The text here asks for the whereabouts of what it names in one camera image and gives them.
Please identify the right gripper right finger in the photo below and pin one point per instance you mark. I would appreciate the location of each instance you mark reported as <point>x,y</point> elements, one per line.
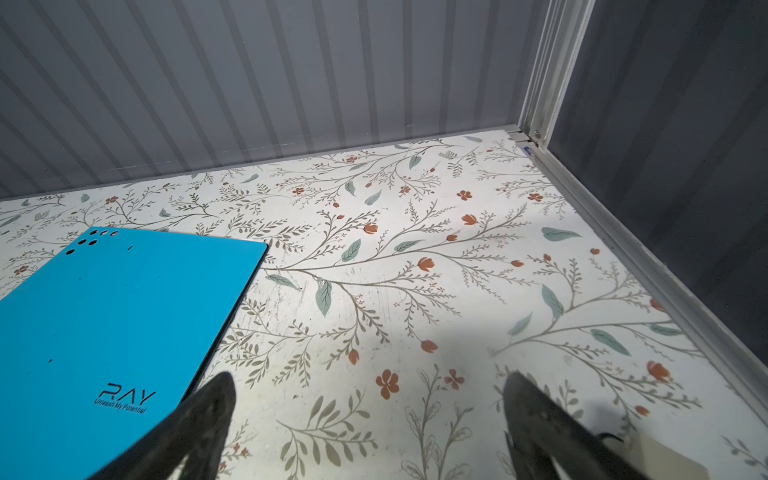
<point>545,441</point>

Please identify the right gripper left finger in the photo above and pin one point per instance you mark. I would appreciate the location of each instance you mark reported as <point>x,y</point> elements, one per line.
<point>191,438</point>

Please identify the teal black clip folder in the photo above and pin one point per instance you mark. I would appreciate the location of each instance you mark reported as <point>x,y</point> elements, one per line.
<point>107,338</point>

